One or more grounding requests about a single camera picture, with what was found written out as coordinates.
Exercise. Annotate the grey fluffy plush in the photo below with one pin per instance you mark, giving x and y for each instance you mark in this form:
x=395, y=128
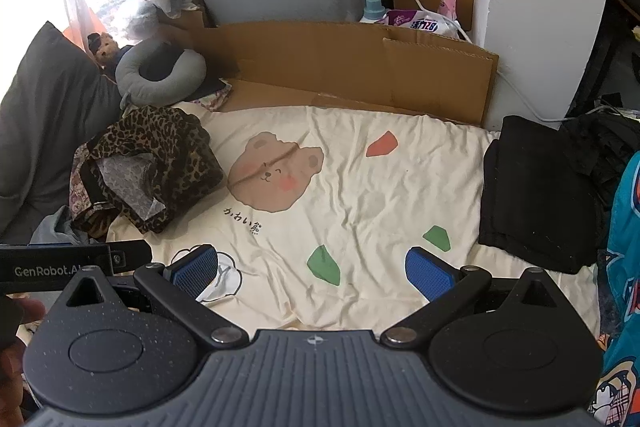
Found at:
x=132, y=14

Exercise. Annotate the teal printed cloth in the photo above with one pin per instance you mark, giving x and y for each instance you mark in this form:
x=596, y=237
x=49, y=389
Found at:
x=625, y=267

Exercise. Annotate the person's left hand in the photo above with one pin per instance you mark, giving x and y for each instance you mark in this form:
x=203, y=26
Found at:
x=30, y=309

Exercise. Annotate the leopard print skirt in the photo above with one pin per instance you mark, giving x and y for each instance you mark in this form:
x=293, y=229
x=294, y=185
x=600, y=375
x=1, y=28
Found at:
x=170, y=142

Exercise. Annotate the cream bear print blanket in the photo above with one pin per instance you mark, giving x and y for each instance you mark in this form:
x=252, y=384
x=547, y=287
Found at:
x=350, y=217

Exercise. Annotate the long brown cardboard sheet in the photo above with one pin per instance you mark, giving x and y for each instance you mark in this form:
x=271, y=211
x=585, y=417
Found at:
x=325, y=57

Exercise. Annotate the grey blue cloth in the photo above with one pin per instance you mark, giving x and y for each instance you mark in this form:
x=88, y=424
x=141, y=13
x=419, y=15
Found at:
x=55, y=227

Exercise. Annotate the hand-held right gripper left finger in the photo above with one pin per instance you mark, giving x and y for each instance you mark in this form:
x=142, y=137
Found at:
x=192, y=272

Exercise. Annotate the folded black clothes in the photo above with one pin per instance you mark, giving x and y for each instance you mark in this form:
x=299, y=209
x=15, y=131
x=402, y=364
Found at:
x=540, y=197

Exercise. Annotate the brown teddy bear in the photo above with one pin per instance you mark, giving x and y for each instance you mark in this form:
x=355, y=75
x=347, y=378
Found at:
x=106, y=49

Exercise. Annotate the grey neck pillow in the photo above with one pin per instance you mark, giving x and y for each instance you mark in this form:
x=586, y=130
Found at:
x=130, y=77

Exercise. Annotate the small cardboard box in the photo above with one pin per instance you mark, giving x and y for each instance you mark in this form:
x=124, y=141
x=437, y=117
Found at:
x=192, y=18

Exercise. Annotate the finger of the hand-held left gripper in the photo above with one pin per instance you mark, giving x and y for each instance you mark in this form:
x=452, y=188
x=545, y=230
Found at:
x=127, y=253

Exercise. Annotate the pink plastic bag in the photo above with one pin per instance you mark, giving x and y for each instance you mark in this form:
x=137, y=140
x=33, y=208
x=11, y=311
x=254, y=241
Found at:
x=448, y=4

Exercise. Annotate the small floral cloth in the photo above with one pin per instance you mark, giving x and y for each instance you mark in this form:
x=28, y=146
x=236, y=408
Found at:
x=217, y=99

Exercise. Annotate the dark grey pillow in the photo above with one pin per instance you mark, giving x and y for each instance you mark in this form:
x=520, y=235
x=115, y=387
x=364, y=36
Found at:
x=45, y=117

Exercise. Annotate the thin black mat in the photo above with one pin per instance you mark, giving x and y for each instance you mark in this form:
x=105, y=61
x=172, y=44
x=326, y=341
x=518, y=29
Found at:
x=210, y=88

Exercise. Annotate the floral patterned garment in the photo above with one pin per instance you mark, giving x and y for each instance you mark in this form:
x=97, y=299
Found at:
x=77, y=192

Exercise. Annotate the crumpled dark clothes pile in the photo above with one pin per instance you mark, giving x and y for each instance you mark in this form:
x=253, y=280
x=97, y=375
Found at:
x=600, y=142

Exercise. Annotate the blue capped detergent bottle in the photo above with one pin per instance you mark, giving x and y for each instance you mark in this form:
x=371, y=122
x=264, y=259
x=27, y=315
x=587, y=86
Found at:
x=372, y=9

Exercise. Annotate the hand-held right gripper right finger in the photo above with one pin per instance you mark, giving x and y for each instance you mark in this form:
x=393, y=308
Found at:
x=427, y=274

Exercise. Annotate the purple white plastic packet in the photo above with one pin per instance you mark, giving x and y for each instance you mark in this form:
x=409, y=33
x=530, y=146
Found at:
x=425, y=24

